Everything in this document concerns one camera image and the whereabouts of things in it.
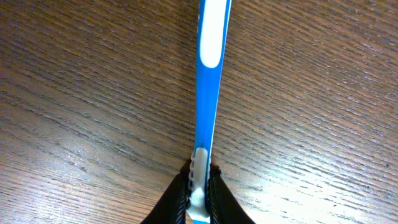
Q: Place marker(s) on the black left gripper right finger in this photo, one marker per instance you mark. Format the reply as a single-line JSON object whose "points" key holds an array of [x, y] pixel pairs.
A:
{"points": [[222, 205]]}

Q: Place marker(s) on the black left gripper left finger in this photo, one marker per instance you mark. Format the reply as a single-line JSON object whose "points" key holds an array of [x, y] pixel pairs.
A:
{"points": [[171, 207]]}

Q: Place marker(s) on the blue white toothbrush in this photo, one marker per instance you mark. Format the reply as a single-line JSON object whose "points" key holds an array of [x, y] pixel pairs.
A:
{"points": [[212, 31]]}

